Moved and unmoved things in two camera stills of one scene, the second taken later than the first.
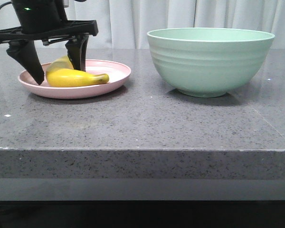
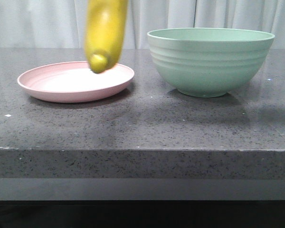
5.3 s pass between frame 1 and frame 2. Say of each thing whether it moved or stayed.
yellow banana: moved
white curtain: stayed
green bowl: stayed
